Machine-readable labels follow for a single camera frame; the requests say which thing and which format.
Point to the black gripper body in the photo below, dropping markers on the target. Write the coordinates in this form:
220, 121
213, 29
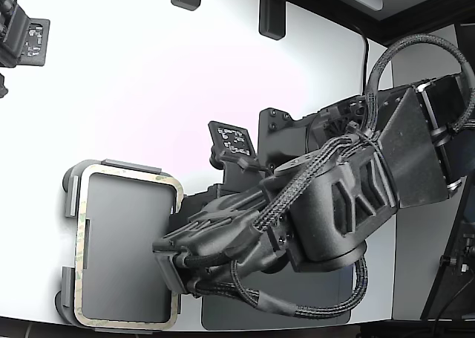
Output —
222, 208

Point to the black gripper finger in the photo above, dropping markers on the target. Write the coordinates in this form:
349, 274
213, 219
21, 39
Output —
170, 275

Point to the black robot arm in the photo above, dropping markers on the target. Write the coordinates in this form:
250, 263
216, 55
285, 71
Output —
408, 159

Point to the dark gray screwed mounting plate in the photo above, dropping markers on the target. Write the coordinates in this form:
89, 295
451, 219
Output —
278, 137

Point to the beige adhesive-taped frame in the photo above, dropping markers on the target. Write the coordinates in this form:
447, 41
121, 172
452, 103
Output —
78, 278

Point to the black stand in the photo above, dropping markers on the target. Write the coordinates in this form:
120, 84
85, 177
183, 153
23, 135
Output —
438, 278

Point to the dark gray flat base plate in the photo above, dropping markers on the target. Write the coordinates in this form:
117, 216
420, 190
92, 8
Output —
230, 315

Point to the gray frame holder jig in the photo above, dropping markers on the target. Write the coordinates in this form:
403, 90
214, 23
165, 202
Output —
126, 241

